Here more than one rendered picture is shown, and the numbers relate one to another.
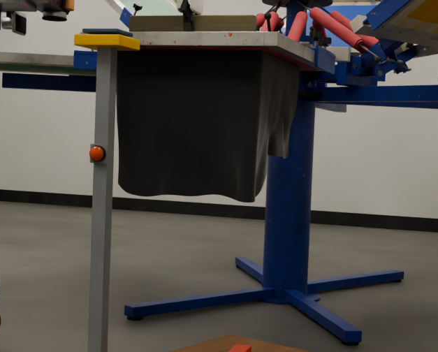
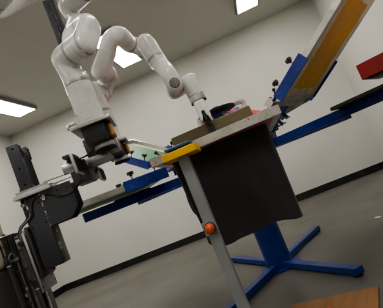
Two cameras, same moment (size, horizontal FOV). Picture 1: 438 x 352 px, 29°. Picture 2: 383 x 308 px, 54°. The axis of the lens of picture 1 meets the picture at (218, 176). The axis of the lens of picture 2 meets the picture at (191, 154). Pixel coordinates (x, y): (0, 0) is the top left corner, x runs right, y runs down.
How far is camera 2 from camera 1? 0.97 m
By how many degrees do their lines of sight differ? 13
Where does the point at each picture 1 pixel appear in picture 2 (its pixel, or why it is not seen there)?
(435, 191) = not seen: hidden behind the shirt
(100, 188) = (221, 250)
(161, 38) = (204, 140)
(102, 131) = (205, 212)
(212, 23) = (225, 120)
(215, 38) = (239, 124)
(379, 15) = (281, 92)
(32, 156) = (85, 256)
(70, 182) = (110, 260)
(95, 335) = not seen: outside the picture
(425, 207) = not seen: hidden behind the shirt
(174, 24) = (201, 131)
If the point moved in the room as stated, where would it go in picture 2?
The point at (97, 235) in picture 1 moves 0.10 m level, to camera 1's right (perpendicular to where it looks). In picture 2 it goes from (233, 284) to (258, 272)
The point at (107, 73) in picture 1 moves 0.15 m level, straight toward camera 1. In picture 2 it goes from (192, 172) to (204, 165)
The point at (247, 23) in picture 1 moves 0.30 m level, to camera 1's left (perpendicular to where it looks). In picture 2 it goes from (247, 111) to (184, 135)
